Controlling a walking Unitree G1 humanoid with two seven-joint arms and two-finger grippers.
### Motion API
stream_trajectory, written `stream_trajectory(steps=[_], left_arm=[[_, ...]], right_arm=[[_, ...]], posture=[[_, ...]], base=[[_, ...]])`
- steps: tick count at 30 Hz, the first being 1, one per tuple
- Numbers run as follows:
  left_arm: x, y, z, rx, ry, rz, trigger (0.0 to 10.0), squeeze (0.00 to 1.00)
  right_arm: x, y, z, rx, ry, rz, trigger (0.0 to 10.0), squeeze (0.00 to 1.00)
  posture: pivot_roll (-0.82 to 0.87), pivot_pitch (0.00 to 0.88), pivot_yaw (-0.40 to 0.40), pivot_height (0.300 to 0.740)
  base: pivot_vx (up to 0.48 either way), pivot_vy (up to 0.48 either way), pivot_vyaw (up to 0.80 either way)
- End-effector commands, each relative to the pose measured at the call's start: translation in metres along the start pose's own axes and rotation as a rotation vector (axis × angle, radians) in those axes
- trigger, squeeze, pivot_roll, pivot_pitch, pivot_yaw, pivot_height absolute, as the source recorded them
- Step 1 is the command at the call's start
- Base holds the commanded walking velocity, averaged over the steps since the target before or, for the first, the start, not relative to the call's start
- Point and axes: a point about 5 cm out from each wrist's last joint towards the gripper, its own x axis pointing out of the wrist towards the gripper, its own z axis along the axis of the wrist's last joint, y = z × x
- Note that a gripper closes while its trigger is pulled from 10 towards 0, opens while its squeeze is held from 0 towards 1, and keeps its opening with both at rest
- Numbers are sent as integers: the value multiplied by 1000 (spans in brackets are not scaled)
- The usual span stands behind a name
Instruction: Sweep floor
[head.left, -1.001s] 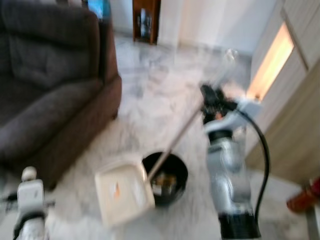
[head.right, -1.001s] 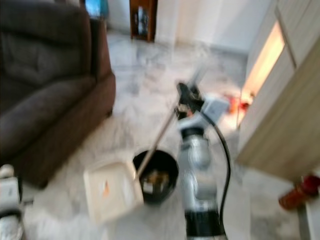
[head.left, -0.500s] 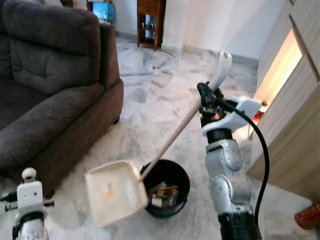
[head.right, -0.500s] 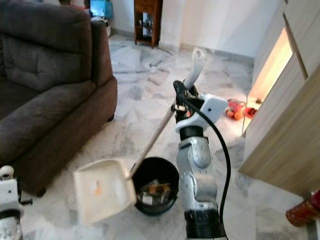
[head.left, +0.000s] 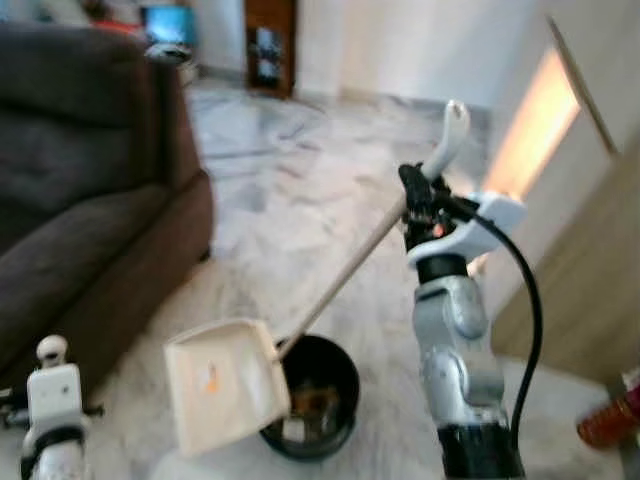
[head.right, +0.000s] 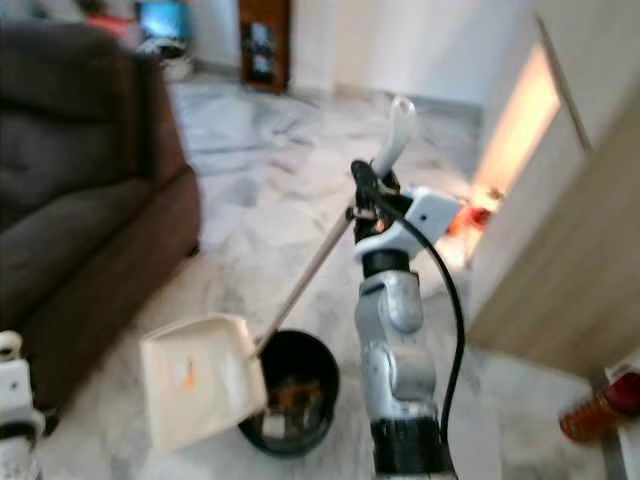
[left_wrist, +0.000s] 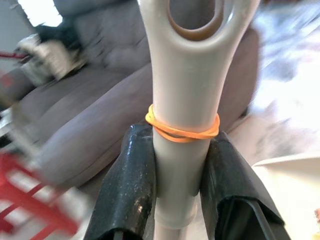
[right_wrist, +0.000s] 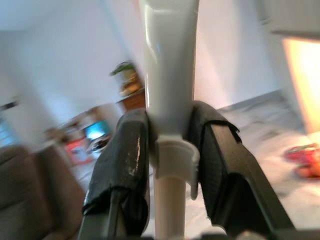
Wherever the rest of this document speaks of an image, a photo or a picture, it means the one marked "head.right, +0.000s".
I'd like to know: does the beige long-handled dustpan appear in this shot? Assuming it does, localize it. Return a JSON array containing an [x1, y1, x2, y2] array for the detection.
[[140, 97, 418, 456]]

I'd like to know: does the light wood cabinet lit niche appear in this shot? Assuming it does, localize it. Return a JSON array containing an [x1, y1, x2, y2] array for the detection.
[[460, 0, 640, 381]]

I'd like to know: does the dark wooden shelf unit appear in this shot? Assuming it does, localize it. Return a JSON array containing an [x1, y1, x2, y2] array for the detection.
[[238, 0, 293, 94]]

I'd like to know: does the red ribbed object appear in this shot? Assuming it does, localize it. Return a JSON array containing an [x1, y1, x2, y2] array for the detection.
[[558, 370, 640, 444]]

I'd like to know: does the black round trash bin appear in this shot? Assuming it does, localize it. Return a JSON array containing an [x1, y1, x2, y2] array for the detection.
[[238, 330, 343, 459]]

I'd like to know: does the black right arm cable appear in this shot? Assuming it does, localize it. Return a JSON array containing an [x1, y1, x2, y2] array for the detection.
[[380, 195, 466, 451]]

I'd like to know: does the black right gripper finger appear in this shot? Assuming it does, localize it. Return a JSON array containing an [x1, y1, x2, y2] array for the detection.
[[350, 158, 379, 211]]

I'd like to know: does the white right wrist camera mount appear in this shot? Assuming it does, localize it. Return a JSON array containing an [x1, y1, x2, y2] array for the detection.
[[353, 188, 461, 263]]

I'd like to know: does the dark brown sofa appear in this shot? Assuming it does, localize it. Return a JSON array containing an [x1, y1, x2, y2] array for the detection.
[[0, 20, 203, 406]]

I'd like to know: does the blue glowing screen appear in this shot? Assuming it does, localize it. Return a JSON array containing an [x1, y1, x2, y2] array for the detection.
[[138, 0, 193, 41]]

